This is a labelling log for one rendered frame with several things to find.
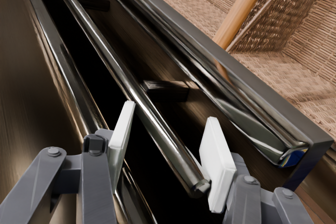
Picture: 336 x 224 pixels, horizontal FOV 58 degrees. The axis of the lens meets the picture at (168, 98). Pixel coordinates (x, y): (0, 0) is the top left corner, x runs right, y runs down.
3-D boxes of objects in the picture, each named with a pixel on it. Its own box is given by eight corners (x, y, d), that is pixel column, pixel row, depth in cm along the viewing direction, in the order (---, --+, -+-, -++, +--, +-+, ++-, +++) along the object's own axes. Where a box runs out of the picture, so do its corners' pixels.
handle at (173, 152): (264, 169, 20) (253, 186, 20) (102, -9, 42) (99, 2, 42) (196, 184, 16) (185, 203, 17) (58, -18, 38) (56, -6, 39)
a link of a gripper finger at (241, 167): (240, 201, 14) (300, 212, 15) (222, 149, 19) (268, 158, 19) (231, 226, 15) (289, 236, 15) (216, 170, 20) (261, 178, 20)
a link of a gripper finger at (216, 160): (223, 166, 16) (237, 169, 16) (208, 115, 22) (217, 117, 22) (209, 213, 17) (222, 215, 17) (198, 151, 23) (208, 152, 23)
